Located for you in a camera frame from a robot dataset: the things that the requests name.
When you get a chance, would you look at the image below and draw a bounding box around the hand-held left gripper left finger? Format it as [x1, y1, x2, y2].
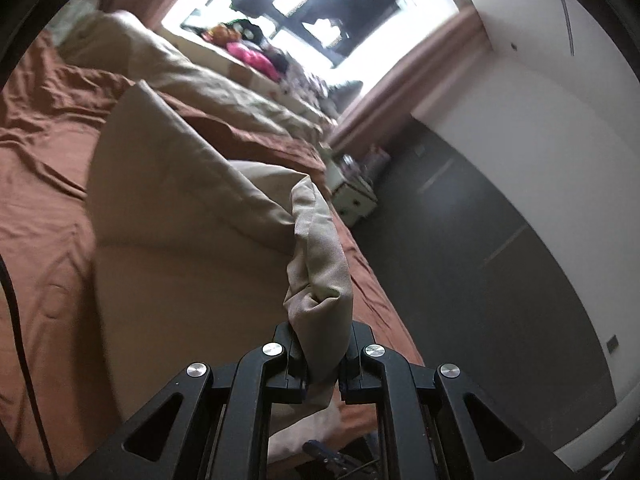
[67, 322, 307, 480]

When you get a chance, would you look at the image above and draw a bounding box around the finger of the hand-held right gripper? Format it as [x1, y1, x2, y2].
[302, 439, 346, 467]

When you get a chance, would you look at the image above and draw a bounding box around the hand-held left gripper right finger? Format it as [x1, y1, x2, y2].
[339, 321, 566, 480]

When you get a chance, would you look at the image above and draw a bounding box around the beige pillowcase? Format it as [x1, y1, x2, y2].
[87, 80, 354, 456]

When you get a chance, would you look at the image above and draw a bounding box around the dark grey wardrobe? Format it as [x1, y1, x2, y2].
[350, 115, 622, 457]

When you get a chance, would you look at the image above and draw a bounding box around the white nightstand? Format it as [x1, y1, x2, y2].
[327, 154, 379, 229]

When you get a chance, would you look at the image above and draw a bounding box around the grey cushion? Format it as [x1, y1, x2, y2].
[325, 80, 364, 112]

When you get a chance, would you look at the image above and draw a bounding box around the beige duvet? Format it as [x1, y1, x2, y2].
[57, 10, 337, 142]

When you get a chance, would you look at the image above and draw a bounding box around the pink plush toy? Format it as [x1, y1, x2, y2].
[225, 40, 279, 82]

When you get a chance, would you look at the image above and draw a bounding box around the brown bed sheet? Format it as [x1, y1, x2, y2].
[0, 27, 427, 480]

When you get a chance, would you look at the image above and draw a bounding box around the bright window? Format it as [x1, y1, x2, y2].
[162, 0, 461, 102]

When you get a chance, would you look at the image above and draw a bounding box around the black cable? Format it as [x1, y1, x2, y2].
[0, 254, 60, 480]

